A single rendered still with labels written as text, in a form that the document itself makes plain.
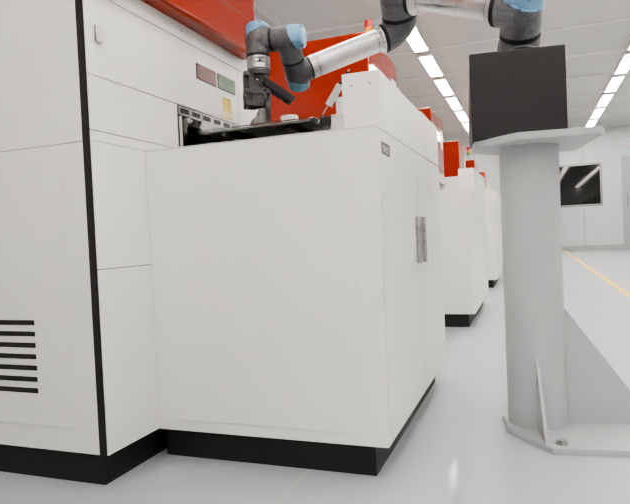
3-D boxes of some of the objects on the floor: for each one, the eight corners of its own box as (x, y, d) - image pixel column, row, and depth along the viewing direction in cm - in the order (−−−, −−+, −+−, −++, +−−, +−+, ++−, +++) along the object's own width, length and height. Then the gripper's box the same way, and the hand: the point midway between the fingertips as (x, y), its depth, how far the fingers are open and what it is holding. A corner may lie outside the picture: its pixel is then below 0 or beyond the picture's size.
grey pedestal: (648, 406, 181) (640, 141, 179) (713, 460, 138) (703, 113, 136) (478, 403, 192) (469, 154, 190) (490, 453, 149) (478, 131, 147)
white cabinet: (160, 459, 155) (144, 152, 153) (296, 374, 245) (287, 180, 243) (397, 485, 132) (382, 125, 130) (451, 380, 223) (442, 167, 221)
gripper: (241, 75, 190) (244, 140, 191) (244, 67, 182) (248, 135, 182) (267, 76, 192) (270, 140, 193) (272, 67, 184) (275, 135, 184)
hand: (268, 134), depth 188 cm, fingers closed
